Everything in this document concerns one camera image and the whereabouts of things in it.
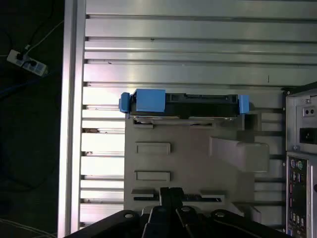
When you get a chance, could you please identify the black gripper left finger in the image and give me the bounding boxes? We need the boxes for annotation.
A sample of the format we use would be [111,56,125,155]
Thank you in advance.
[64,187,172,238]

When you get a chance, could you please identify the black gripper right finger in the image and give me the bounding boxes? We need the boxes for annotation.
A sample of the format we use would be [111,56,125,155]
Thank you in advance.
[170,187,296,238]

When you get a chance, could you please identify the hard disk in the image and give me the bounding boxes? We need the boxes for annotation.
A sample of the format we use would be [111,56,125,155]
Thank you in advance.
[118,88,250,120]

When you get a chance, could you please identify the grey parts rack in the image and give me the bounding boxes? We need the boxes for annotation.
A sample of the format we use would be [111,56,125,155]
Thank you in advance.
[123,107,270,224]

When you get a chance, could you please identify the silver PC case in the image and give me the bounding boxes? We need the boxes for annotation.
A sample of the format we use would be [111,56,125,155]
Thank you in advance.
[281,81,317,238]

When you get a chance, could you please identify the white power strip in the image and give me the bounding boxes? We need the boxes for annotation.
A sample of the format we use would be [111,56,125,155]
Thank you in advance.
[6,49,49,76]

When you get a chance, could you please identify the thin white cable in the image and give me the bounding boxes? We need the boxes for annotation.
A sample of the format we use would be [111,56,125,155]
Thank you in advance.
[0,217,56,238]

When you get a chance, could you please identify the blue cable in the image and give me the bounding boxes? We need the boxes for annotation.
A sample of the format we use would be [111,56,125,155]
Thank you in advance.
[0,71,50,100]

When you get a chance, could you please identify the white power cable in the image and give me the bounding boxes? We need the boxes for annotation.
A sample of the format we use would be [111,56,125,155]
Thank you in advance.
[24,20,64,52]

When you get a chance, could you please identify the black power cable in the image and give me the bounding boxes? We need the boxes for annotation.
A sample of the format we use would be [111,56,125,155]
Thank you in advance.
[18,0,58,58]

